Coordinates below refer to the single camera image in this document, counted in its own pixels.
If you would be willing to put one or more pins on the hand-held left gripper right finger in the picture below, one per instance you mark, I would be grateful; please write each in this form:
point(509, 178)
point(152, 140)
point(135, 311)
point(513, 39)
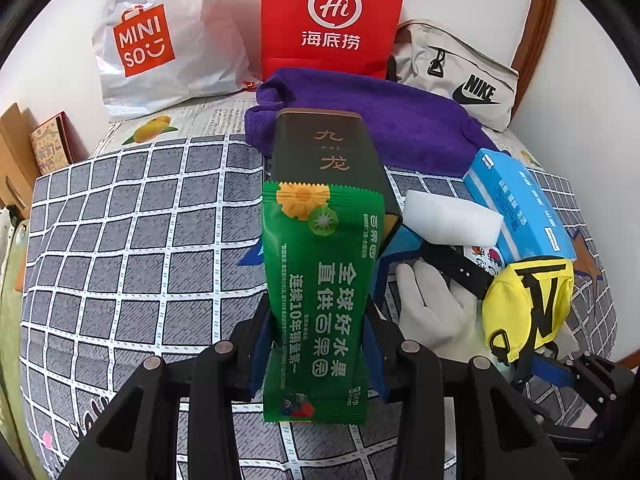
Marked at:
point(376, 360)

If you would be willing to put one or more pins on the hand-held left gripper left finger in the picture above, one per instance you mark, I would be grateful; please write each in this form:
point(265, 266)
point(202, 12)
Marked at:
point(257, 360)

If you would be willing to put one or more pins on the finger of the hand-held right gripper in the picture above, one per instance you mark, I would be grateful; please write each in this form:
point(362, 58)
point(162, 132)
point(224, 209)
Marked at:
point(550, 366)
point(560, 417)

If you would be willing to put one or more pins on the yellow pouch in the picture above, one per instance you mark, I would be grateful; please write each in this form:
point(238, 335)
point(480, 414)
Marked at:
point(525, 305)

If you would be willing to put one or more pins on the green snack packet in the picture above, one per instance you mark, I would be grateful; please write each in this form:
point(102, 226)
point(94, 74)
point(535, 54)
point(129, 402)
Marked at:
point(320, 310)

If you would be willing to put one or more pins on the dark green tin box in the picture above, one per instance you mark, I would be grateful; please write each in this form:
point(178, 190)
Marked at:
point(325, 150)

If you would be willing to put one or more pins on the white glove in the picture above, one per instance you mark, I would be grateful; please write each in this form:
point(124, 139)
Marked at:
point(430, 305)

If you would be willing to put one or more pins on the black belt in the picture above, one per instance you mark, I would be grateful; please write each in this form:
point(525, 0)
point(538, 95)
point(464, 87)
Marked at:
point(450, 262)

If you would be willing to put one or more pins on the grey grid printed blanket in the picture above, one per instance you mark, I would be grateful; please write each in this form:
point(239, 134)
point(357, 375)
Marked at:
point(150, 260)

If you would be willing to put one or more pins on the blue tissue pack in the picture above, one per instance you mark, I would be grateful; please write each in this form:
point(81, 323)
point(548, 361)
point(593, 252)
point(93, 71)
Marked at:
point(520, 210)

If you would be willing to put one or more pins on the white foam block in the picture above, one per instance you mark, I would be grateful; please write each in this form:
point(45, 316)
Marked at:
point(450, 217)

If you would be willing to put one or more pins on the purple towel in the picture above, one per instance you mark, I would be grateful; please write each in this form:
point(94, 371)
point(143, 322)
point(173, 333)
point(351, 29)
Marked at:
point(400, 120)

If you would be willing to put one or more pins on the yellow-green sheet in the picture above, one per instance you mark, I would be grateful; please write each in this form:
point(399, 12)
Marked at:
point(12, 310)

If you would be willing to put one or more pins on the white plastic shopping bag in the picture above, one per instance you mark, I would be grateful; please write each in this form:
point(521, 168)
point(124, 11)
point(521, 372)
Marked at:
point(165, 85)

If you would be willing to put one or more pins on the beige waist bag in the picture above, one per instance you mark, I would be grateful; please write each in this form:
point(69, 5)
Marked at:
point(450, 70)

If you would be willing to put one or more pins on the patterned box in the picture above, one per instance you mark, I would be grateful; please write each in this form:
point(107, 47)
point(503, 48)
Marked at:
point(50, 142)

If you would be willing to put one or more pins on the red paper bag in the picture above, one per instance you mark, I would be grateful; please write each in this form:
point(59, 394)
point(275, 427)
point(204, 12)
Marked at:
point(330, 55)

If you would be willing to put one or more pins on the cardboard box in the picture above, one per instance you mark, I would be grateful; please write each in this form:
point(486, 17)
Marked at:
point(12, 160)

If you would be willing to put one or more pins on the wooden bed frame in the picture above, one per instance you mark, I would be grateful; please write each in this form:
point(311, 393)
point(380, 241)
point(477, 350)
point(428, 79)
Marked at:
point(537, 35)

